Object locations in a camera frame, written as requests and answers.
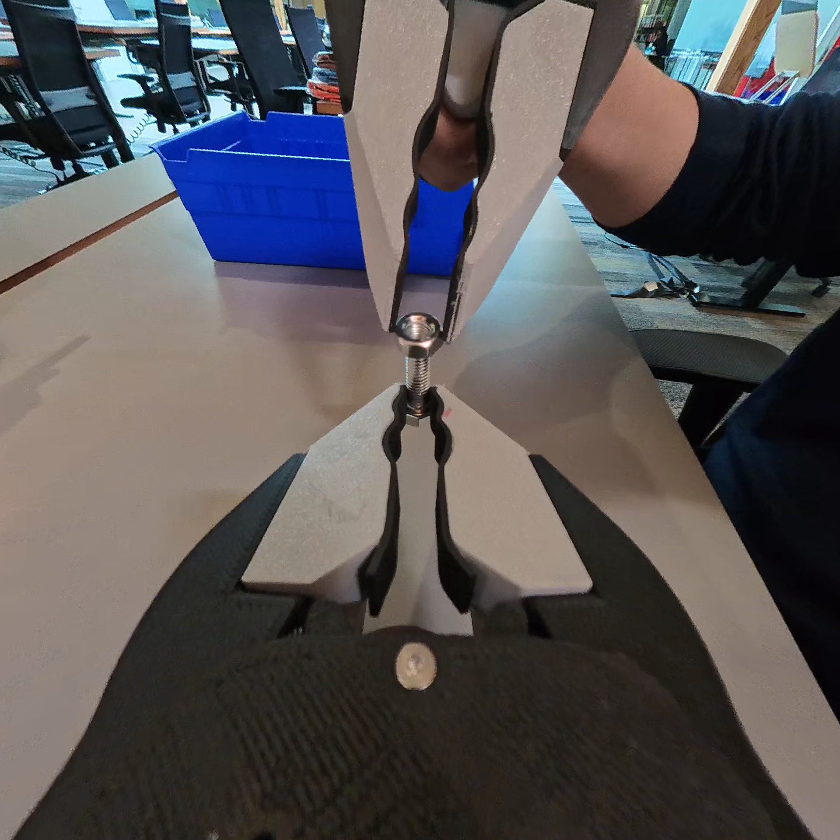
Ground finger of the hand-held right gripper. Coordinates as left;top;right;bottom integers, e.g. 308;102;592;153
341;0;455;336
448;0;596;345

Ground person's right forearm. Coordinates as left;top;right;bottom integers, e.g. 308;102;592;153
558;39;840;277

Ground silver hex nut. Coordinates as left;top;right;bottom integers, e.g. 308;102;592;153
393;312;442;359

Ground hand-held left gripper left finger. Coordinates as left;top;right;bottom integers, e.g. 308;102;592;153
241;385;403;618

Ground wooden post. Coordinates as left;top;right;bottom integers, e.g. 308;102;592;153
707;0;783;97

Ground dark grey office chair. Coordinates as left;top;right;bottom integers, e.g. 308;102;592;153
629;327;790;448

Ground long silver hex bolt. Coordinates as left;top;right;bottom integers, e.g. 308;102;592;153
396;353;432;429

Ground folded grey cardboard sheet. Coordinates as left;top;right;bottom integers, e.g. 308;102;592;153
773;0;823;74

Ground person's right hand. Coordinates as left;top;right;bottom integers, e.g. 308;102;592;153
416;98;491;193

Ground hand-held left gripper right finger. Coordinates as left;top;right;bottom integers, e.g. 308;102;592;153
430;387;593;614

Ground black office chair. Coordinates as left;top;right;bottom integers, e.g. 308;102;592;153
218;0;311;120
0;0;137;189
120;0;212;133

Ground stack of folded cloths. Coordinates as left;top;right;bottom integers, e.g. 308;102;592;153
307;48;343;101

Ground blue plastic bin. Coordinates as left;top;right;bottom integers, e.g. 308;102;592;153
151;110;476;277

